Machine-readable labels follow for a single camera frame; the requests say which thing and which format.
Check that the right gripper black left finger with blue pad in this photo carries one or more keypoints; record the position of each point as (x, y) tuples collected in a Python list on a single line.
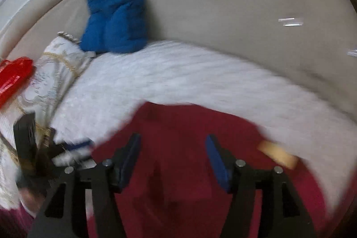
[(63, 213)]

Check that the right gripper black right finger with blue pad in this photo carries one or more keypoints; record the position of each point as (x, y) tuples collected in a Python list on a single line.
[(283, 213)]

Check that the dark red sweater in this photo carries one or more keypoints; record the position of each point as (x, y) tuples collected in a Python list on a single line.
[(173, 191)]

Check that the red plastic bag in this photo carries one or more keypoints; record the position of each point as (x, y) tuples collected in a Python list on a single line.
[(13, 76)]

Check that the white quilted bedspread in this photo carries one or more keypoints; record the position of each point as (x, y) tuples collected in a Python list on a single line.
[(105, 96)]

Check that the cream embroidered pillow gold trim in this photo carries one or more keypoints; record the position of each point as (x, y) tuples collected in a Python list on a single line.
[(58, 67)]

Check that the blue quilted cushion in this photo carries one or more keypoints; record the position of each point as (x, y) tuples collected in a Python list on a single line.
[(115, 26)]

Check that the beige tufted headboard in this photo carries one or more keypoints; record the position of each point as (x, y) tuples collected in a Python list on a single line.
[(312, 42)]

